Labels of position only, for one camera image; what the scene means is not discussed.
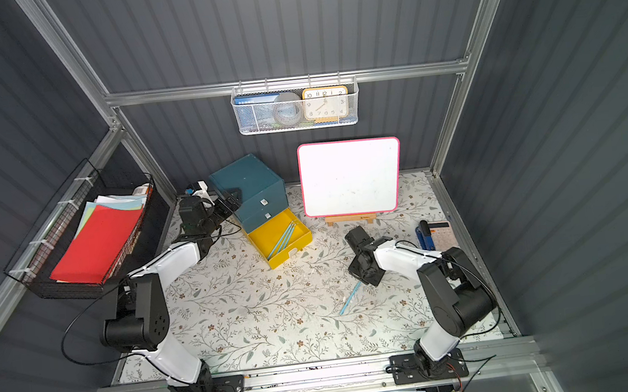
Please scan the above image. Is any yellow drawer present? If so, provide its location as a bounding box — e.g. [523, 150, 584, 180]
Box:
[247, 208, 313, 270]

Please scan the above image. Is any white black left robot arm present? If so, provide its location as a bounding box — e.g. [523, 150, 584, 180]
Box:
[101, 182, 243, 387]

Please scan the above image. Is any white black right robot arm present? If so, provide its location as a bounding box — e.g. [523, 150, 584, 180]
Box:
[345, 226, 499, 370]

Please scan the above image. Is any teal drawer cabinet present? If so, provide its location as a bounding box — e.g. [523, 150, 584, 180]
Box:
[209, 154, 289, 234]

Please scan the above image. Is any wooden whiteboard stand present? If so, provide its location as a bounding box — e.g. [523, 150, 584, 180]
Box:
[325, 213, 377, 226]

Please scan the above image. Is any pastel paper stack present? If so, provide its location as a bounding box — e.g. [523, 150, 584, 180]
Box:
[76, 194, 147, 236]

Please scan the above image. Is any blue stapler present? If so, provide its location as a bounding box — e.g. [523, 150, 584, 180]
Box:
[415, 220, 435, 251]

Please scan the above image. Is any pink calculator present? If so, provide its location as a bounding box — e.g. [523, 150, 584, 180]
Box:
[428, 221, 459, 252]

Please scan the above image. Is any pink framed whiteboard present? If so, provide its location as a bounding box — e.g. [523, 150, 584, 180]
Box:
[297, 137, 400, 218]

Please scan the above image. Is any red paper sheet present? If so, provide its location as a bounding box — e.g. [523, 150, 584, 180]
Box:
[50, 207, 143, 284]

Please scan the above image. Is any floral patterned table mat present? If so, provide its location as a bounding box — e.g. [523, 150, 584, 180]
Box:
[100, 163, 506, 386]

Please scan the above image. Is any blue box in basket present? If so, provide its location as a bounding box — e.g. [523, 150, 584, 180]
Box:
[232, 93, 280, 130]

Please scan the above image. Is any grey tape roll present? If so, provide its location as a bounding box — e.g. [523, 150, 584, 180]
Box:
[272, 92, 303, 128]

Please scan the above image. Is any yellow alarm clock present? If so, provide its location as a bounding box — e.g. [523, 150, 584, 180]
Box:
[302, 85, 350, 123]

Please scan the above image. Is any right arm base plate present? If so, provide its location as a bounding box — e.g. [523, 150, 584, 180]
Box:
[385, 348, 469, 386]

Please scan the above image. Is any black wire wall basket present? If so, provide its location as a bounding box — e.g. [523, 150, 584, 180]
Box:
[5, 163, 170, 300]

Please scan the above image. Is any white mesh wall basket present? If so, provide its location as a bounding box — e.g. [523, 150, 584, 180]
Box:
[230, 76, 360, 136]

